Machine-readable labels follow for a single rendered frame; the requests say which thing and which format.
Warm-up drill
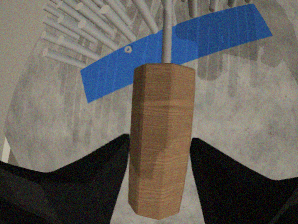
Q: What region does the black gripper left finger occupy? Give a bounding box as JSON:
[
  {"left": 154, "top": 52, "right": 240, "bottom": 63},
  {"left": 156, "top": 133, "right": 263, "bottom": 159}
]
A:
[{"left": 0, "top": 133, "right": 130, "bottom": 224}]

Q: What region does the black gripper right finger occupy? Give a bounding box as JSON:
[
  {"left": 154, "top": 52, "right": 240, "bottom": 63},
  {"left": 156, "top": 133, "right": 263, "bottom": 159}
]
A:
[{"left": 189, "top": 139, "right": 298, "bottom": 224}]

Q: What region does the blue tape strip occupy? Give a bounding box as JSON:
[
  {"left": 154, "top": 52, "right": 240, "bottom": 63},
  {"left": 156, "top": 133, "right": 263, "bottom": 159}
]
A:
[{"left": 81, "top": 3, "right": 273, "bottom": 103}]

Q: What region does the wooden-handled tool with grey metal shaft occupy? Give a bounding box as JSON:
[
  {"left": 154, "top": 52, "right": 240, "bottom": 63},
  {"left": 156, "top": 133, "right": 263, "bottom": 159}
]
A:
[{"left": 128, "top": 0, "right": 196, "bottom": 220}]

